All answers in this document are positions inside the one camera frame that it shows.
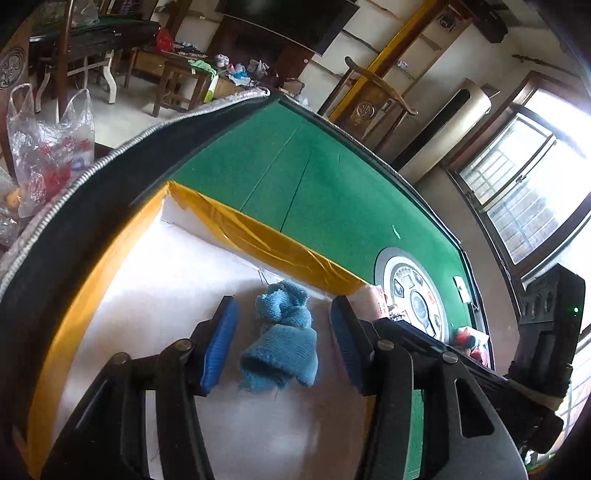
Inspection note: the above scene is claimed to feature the light blue knitted sock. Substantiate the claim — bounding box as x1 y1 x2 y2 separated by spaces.
239 280 318 393

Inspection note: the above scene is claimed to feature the red plastic bag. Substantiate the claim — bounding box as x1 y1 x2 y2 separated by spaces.
453 326 489 366

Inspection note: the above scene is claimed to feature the white paper card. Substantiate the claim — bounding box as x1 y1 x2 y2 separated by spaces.
453 276 472 304

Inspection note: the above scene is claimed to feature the round mahjong table centre panel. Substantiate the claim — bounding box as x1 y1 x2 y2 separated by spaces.
374 247 450 343

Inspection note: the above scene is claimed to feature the small white red packet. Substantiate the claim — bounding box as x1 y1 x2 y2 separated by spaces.
346 285 390 322

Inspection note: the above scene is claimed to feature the window with metal bars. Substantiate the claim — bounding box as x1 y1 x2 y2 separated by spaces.
448 71 590 280

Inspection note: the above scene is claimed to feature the yellow-rimmed white storage box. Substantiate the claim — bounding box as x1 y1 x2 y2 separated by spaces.
26 182 368 479

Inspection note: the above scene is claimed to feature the tall beige air conditioner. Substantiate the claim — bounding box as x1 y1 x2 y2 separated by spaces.
393 78 492 185

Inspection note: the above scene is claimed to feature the clear plastic bag with items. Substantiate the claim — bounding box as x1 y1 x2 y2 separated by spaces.
6 83 95 218

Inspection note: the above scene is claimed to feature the carved wooden chair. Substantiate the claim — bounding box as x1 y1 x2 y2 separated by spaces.
318 56 419 154

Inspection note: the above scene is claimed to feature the wooden stool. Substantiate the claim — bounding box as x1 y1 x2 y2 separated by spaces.
151 59 217 118

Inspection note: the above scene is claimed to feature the low wooden tv cabinet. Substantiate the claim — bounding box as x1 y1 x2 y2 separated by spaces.
124 46 250 106

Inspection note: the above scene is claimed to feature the black wall television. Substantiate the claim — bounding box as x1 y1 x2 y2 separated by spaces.
215 0 360 55

